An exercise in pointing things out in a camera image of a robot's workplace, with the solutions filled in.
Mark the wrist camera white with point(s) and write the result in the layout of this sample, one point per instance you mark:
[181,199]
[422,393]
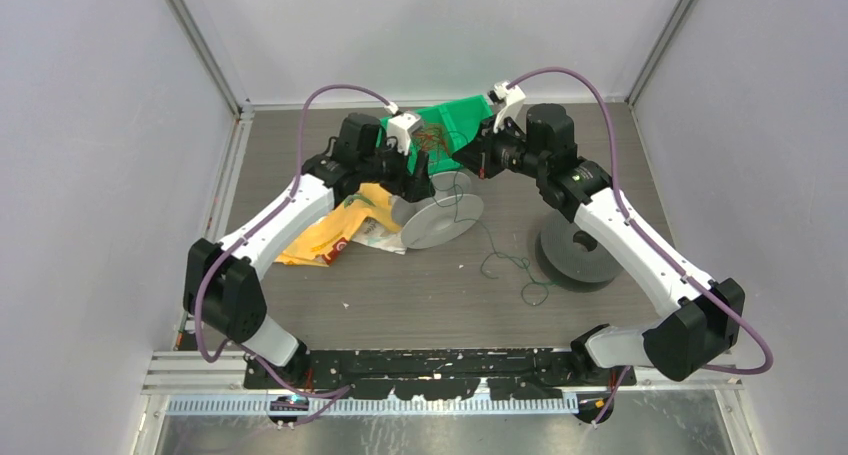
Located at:
[401,125]
[507,99]

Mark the white plastic cable spool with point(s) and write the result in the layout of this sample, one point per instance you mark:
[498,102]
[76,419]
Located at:
[443,217]

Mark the white slotted cable duct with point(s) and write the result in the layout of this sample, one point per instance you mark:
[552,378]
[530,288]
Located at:
[287,406]

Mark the green three-compartment bin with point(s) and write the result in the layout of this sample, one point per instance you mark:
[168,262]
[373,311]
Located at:
[447,128]

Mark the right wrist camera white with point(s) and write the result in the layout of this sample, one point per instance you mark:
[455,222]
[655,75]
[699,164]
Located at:
[507,99]

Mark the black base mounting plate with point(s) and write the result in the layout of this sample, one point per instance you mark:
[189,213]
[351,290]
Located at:
[434,374]

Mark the yellow snack bag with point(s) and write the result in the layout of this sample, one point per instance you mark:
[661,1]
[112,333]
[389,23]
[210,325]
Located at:
[322,243]

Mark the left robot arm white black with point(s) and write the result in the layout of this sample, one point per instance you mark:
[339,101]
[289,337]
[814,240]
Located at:
[222,288]

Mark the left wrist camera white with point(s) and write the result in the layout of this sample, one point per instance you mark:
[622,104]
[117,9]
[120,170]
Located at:
[401,125]

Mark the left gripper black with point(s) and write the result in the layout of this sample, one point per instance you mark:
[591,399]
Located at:
[415,185]

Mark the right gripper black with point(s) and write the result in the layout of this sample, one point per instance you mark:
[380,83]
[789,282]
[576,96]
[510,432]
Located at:
[477,156]

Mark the dark grey cable spool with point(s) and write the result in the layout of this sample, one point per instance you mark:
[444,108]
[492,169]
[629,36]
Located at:
[571,257]

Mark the floral patterned cloth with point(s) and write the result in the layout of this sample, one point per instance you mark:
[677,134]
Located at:
[373,234]

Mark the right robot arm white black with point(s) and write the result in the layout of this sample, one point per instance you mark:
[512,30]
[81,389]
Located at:
[692,329]

